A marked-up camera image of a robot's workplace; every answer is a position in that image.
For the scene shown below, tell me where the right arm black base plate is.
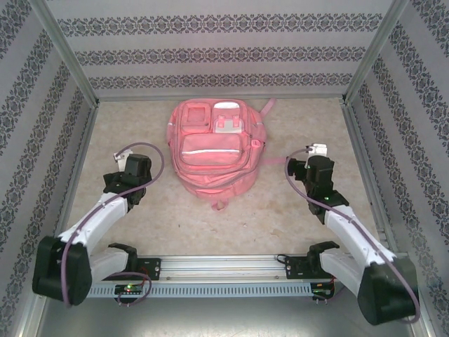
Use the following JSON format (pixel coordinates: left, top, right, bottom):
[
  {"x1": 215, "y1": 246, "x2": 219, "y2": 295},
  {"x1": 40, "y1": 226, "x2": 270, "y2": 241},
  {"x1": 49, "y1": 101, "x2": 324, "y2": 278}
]
[{"x1": 284, "y1": 255, "x2": 323, "y2": 280}]

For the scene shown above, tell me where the pink backpack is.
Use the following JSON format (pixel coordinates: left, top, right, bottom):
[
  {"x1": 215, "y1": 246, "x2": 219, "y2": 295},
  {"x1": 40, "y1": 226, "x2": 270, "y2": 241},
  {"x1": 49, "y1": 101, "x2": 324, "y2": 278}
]
[{"x1": 165, "y1": 98, "x2": 288, "y2": 211}]

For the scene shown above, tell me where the grey metal panel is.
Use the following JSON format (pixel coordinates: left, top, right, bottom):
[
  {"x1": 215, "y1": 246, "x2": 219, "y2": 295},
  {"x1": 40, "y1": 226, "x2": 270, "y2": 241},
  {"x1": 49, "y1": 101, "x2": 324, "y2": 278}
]
[{"x1": 34, "y1": 280, "x2": 425, "y2": 337}]

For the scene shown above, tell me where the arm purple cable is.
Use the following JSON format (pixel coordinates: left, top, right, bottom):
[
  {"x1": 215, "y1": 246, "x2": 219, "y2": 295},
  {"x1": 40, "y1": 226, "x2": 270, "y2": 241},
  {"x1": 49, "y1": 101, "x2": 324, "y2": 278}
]
[
  {"x1": 284, "y1": 147, "x2": 421, "y2": 323},
  {"x1": 61, "y1": 141, "x2": 166, "y2": 308}
]

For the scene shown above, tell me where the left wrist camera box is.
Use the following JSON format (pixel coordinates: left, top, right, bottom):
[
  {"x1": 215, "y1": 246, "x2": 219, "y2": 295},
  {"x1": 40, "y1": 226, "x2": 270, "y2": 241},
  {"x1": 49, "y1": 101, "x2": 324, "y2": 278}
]
[{"x1": 112, "y1": 149, "x2": 134, "y2": 172}]

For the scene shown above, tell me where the aluminium frame post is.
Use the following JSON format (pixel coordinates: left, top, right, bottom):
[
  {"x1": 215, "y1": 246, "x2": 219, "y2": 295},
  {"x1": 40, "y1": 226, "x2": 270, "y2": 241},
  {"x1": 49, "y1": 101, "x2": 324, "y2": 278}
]
[
  {"x1": 342, "y1": 0, "x2": 411, "y2": 103},
  {"x1": 29, "y1": 0, "x2": 101, "y2": 106}
]

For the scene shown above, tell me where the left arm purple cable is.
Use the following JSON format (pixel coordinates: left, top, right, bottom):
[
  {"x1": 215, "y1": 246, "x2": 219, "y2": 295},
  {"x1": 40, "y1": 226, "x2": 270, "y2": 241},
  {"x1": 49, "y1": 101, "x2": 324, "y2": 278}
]
[{"x1": 61, "y1": 141, "x2": 166, "y2": 308}]

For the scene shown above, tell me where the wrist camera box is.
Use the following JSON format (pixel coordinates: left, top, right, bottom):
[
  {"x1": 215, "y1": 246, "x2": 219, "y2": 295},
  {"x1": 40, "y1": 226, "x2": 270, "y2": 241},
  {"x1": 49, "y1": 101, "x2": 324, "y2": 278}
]
[
  {"x1": 112, "y1": 149, "x2": 134, "y2": 172},
  {"x1": 305, "y1": 142, "x2": 330, "y2": 158}
]

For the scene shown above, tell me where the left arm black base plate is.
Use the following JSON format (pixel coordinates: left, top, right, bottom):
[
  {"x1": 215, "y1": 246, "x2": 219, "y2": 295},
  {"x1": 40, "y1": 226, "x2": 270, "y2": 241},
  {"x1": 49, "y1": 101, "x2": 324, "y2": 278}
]
[{"x1": 133, "y1": 258, "x2": 162, "y2": 282}]

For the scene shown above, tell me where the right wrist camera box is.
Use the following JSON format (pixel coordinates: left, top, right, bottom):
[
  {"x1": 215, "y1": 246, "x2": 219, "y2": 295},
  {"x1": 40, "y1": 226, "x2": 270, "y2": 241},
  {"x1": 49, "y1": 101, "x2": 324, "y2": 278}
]
[{"x1": 305, "y1": 142, "x2": 330, "y2": 158}]

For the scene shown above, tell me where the aluminium side rail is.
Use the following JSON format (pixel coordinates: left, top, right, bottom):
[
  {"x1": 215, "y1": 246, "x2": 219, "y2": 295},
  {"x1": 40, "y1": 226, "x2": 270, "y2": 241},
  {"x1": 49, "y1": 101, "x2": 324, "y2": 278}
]
[
  {"x1": 342, "y1": 101, "x2": 400, "y2": 254},
  {"x1": 48, "y1": 103, "x2": 101, "y2": 257}
]

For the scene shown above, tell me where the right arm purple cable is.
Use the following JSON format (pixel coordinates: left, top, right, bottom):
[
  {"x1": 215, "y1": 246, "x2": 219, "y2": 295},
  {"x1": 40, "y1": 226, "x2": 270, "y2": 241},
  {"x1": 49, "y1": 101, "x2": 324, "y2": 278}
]
[{"x1": 284, "y1": 147, "x2": 421, "y2": 323}]

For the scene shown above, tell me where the slotted grey cable tray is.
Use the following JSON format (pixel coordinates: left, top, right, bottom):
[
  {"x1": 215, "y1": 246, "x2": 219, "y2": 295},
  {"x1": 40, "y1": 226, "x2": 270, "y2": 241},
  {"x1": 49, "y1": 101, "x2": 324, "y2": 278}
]
[{"x1": 87, "y1": 283, "x2": 313, "y2": 298}]

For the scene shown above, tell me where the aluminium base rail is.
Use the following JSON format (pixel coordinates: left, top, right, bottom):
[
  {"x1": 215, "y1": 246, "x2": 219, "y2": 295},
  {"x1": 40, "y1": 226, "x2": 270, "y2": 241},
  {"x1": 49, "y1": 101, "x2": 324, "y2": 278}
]
[{"x1": 34, "y1": 254, "x2": 411, "y2": 282}]

